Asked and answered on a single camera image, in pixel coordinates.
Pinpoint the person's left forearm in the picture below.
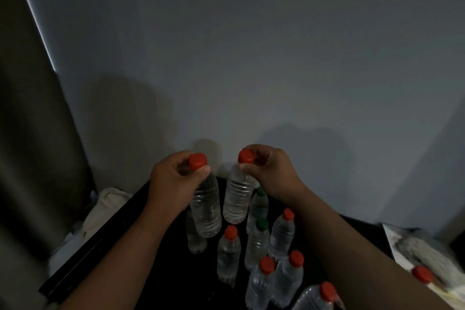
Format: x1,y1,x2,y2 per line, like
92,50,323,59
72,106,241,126
60,204,182,310

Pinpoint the white printed paper sheet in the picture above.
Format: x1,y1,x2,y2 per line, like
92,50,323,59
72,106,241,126
381,223,465,310

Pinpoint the person's left hand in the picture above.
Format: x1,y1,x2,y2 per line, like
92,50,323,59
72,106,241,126
148,150,211,219

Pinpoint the person's right hand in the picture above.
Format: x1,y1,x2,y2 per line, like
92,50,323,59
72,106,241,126
238,144,310,205

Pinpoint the white fabric bag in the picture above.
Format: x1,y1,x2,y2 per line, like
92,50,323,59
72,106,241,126
82,187,134,240

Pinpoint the person's right forearm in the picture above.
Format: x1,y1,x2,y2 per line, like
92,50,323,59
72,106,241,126
290,189,455,310

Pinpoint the black glossy table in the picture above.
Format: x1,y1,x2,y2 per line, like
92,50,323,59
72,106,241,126
38,175,397,310

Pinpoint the grey folded towel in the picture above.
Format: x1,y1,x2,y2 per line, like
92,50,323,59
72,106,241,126
394,232,462,285

